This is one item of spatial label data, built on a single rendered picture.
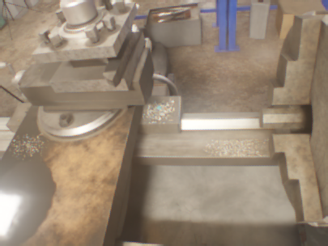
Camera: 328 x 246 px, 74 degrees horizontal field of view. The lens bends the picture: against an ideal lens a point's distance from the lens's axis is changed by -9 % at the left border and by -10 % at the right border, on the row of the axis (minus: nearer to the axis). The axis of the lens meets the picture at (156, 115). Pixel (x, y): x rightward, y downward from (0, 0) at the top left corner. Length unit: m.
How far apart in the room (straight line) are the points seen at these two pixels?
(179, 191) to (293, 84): 0.46
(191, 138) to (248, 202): 0.22
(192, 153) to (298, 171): 0.34
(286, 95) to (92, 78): 0.33
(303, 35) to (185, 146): 0.40
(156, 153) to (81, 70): 0.26
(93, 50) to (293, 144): 0.32
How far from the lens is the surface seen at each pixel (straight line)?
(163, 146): 0.60
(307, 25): 0.27
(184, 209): 0.63
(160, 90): 0.78
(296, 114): 0.35
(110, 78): 0.40
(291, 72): 0.28
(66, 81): 0.49
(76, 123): 0.56
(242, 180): 0.66
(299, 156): 0.29
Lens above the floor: 1.32
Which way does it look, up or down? 48 degrees down
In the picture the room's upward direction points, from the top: 15 degrees counter-clockwise
